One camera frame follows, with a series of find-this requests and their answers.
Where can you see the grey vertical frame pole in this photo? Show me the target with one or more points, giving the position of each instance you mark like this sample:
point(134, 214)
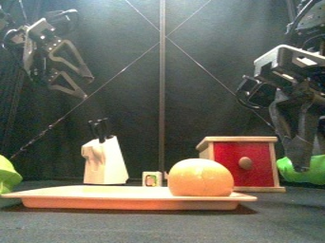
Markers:
point(163, 95)

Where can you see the green toy pea pod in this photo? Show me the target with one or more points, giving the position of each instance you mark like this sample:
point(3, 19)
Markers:
point(318, 174)

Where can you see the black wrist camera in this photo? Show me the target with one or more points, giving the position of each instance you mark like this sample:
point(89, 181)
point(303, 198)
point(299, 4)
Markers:
point(255, 93)

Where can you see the cream rectangular plate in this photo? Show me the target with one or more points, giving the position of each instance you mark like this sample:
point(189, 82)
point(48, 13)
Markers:
point(106, 196)

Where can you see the white toy knife block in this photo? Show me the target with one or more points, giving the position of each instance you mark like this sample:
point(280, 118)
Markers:
point(104, 164)

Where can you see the small picture cube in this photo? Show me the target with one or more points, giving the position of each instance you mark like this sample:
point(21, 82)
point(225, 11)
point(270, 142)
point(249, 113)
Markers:
point(152, 179)

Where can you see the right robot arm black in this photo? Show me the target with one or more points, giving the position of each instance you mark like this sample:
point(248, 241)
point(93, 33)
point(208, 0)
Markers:
point(310, 22)

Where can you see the green toy vegetable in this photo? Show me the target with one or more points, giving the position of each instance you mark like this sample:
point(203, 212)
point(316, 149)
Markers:
point(7, 175)

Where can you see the orange round fruit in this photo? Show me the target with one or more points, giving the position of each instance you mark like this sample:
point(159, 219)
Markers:
point(199, 178)

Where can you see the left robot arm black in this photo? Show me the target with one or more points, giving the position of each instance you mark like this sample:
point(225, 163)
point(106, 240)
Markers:
point(64, 19)

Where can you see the wooden box red drawer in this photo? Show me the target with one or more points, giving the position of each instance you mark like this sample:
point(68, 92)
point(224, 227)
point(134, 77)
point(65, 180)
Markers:
point(245, 164)

